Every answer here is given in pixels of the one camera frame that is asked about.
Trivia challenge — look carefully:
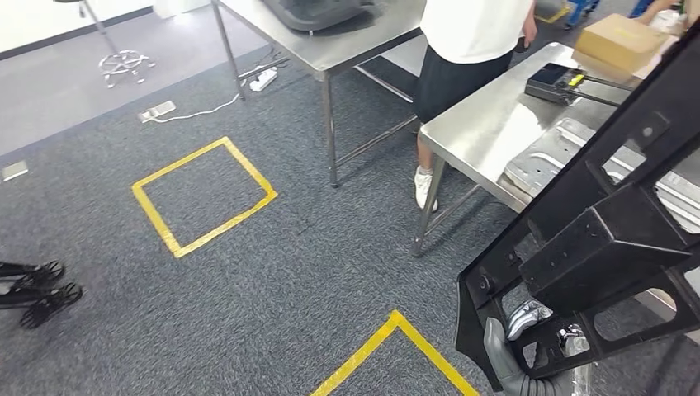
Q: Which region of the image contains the stamped sheet metal panel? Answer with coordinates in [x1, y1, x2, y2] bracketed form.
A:
[502, 117, 700, 235]

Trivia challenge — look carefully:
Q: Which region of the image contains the white power strip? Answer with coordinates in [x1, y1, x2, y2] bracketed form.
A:
[248, 66, 279, 93]

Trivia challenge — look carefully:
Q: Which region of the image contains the person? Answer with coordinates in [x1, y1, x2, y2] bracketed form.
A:
[634, 0, 682, 26]
[411, 0, 540, 213]

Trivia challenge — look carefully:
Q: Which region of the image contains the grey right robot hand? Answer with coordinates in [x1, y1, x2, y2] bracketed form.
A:
[484, 299, 590, 396]

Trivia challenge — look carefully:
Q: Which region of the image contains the black device with yellow label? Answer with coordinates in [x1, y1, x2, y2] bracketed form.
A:
[523, 63, 638, 107]

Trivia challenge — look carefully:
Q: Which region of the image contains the white power cable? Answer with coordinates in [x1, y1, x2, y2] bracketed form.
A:
[149, 92, 244, 125]

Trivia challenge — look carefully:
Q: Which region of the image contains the stainless steel workbench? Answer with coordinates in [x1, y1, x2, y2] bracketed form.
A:
[409, 42, 700, 346]

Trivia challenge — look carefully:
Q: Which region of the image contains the humanoid robot with black legs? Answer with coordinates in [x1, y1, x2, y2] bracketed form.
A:
[0, 260, 84, 330]

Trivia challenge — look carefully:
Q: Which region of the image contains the white floor socket box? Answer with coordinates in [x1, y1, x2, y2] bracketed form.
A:
[137, 100, 177, 124]

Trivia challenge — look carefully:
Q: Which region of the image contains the cardboard box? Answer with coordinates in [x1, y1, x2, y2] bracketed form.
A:
[571, 13, 680, 78]

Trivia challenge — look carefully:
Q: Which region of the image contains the stainless steel table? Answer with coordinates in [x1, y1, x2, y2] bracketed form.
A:
[210, 0, 428, 190]

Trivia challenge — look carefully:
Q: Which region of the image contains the dark plastic car part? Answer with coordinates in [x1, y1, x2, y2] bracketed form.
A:
[261, 0, 384, 33]

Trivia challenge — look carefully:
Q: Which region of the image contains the grey floor socket plate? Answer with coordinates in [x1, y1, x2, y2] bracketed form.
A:
[0, 159, 30, 183]

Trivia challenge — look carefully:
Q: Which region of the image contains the long black plastic car part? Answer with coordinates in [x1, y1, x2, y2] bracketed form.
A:
[453, 19, 700, 393]

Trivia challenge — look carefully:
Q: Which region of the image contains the chrome base stool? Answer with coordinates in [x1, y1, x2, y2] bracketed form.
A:
[53, 0, 157, 90]

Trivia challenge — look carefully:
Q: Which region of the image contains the blue steel shelf rack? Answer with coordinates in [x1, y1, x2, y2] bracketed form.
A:
[565, 0, 655, 28]

